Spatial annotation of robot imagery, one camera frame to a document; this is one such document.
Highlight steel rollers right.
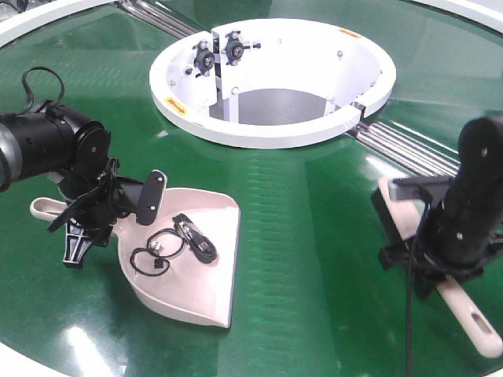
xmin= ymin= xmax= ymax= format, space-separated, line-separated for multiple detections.
xmin=347 ymin=122 xmax=460 ymax=177

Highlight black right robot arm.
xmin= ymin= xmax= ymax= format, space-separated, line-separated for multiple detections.
xmin=379 ymin=115 xmax=502 ymax=298

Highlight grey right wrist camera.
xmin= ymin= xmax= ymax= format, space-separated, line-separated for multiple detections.
xmin=387 ymin=176 xmax=453 ymax=203

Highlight pink plastic dustpan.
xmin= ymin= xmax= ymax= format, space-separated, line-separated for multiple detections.
xmin=29 ymin=187 xmax=241 ymax=329

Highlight white inner conveyor ring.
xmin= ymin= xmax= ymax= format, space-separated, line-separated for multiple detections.
xmin=149 ymin=18 xmax=397 ymax=150

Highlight beige hand brush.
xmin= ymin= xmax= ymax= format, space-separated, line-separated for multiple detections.
xmin=377 ymin=177 xmax=502 ymax=358

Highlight white outer conveyor rim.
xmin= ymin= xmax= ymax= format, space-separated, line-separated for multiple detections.
xmin=1 ymin=1 xmax=502 ymax=47

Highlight steel rollers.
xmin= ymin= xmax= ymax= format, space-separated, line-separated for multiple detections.
xmin=116 ymin=0 xmax=200 ymax=38
xmin=347 ymin=122 xmax=460 ymax=177

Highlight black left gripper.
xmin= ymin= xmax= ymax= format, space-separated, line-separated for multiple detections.
xmin=48 ymin=158 xmax=143 ymax=268

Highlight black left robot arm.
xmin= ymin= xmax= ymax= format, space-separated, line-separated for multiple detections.
xmin=1 ymin=75 xmax=144 ymax=269

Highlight black bearing block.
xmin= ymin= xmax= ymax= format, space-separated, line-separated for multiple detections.
xmin=221 ymin=31 xmax=262 ymax=66
xmin=193 ymin=41 xmax=215 ymax=77

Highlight left black bearing block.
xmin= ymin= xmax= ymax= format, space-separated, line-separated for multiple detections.
xmin=193 ymin=41 xmax=215 ymax=77

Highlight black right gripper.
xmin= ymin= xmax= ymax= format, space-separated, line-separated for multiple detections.
xmin=378 ymin=232 xmax=502 ymax=298

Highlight steel rollers back left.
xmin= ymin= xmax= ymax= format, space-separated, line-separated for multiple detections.
xmin=116 ymin=0 xmax=200 ymax=38

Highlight right black bearing block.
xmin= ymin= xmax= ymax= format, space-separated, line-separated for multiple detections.
xmin=221 ymin=31 xmax=262 ymax=66

